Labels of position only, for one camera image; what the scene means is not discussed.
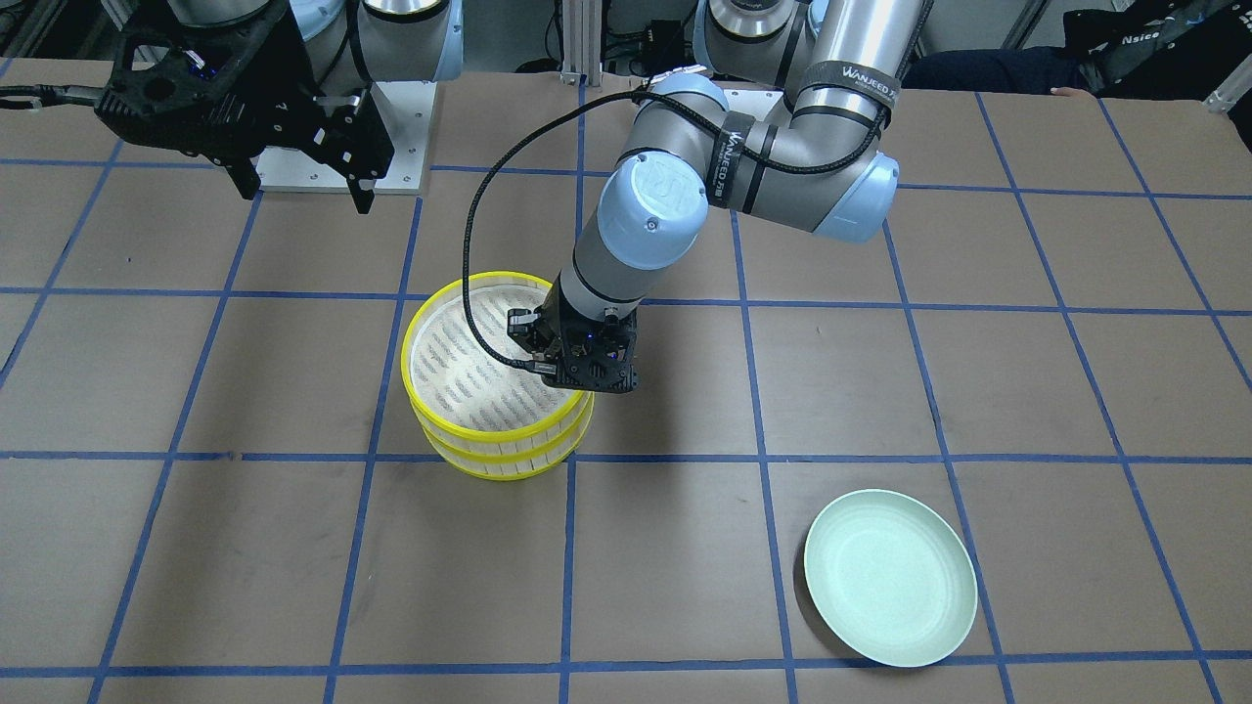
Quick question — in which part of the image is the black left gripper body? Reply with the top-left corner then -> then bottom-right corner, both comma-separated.
506,284 -> 639,367

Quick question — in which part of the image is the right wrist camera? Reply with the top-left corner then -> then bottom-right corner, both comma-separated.
93,19 -> 313,163

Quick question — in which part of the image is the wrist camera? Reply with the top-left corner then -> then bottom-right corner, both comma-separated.
93,19 -> 313,163
535,324 -> 639,393

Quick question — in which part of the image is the yellow bamboo steamer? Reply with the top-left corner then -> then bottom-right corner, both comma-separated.
419,397 -> 593,481
401,271 -> 593,442

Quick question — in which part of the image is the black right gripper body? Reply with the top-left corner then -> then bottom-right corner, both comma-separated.
234,20 -> 371,157

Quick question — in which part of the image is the aluminium frame post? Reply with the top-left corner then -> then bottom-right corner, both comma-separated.
558,0 -> 606,88

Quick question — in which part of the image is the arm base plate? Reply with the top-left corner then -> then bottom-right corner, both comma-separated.
255,81 -> 439,195

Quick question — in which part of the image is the light green plate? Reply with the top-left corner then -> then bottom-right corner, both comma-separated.
801,487 -> 979,668

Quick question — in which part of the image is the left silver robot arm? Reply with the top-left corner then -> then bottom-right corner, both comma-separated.
507,1 -> 933,388

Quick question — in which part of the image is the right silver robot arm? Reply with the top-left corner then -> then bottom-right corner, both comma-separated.
162,1 -> 464,213

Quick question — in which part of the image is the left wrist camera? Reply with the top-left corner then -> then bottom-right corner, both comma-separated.
535,324 -> 639,393

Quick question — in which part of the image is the seated person's hand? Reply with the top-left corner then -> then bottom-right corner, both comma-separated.
1050,86 -> 1096,100

